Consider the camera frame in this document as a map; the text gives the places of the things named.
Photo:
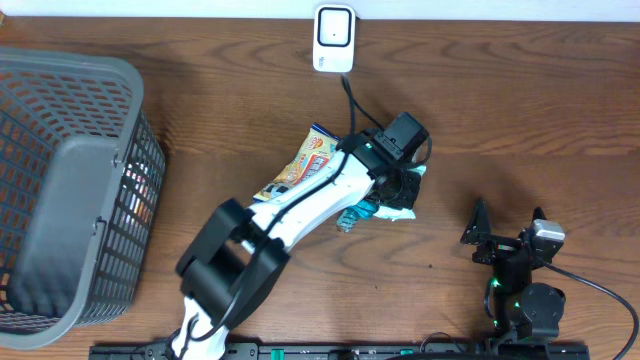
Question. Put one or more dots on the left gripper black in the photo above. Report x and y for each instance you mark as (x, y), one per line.
(409, 197)

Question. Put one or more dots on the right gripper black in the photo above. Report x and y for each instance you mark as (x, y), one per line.
(498, 246)

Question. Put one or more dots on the teal wet wipes pack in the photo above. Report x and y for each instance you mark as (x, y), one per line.
(400, 214)

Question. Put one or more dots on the yellow snack bag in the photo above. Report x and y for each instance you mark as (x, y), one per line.
(314, 153)

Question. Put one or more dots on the teal mouthwash bottle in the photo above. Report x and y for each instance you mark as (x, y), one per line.
(349, 217)

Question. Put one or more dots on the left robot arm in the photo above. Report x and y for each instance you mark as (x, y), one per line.
(236, 258)

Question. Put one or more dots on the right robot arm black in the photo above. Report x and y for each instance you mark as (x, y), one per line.
(525, 312)

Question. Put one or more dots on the white barcode scanner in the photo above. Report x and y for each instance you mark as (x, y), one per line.
(333, 41)

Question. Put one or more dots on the grey plastic shopping basket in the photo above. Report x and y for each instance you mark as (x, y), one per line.
(81, 175)

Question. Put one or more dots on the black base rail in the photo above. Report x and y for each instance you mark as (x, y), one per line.
(434, 350)

